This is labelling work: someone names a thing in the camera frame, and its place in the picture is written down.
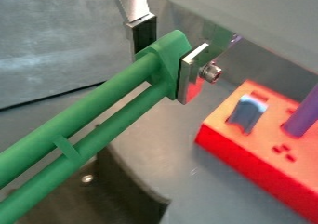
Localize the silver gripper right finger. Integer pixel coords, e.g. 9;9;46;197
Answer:
176;26;237;104

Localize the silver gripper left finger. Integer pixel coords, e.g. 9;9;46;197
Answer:
115;0;156;60

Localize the green three prong object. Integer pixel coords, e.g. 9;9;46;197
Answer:
0;30;191;224

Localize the red peg board block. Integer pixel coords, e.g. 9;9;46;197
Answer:
195;81;318;224

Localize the black curved fixture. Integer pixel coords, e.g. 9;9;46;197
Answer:
15;146;170;224

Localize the light blue grey peg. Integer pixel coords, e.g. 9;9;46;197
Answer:
226;94;269;135

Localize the purple cylinder peg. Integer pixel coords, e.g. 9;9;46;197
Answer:
282;84;318;138

